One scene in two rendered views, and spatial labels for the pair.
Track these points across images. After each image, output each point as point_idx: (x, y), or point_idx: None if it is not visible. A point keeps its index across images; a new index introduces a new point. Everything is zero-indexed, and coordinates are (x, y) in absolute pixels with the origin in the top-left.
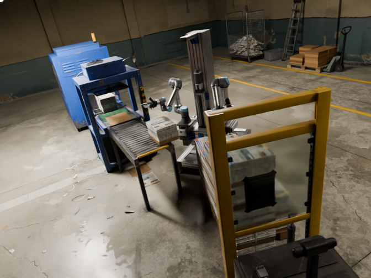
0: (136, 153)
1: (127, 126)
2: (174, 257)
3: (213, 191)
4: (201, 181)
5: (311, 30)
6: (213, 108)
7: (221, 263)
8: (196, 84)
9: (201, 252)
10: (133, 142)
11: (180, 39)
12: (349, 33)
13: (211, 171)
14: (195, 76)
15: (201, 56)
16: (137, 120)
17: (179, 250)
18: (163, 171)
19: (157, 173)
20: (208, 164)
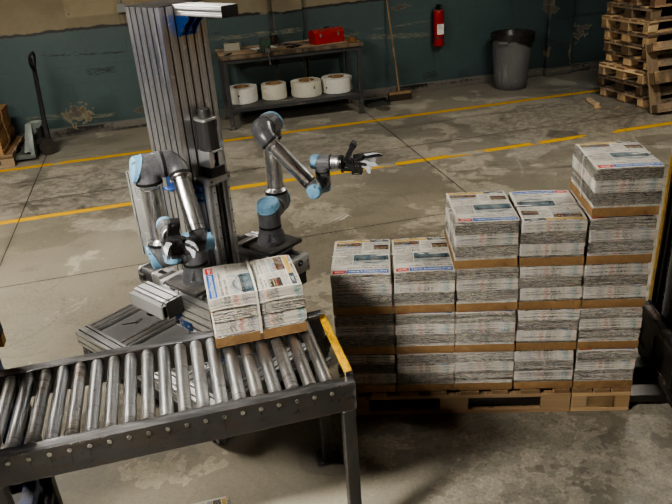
0: (310, 377)
1: (42, 400)
2: (565, 496)
3: (500, 319)
4: (355, 379)
5: None
6: (312, 186)
7: (591, 425)
8: (212, 151)
9: (556, 448)
10: (221, 383)
11: (222, 12)
12: (13, 72)
13: (494, 273)
14: (208, 130)
15: (204, 70)
16: (26, 373)
17: (545, 485)
18: (176, 483)
19: (176, 500)
20: (488, 261)
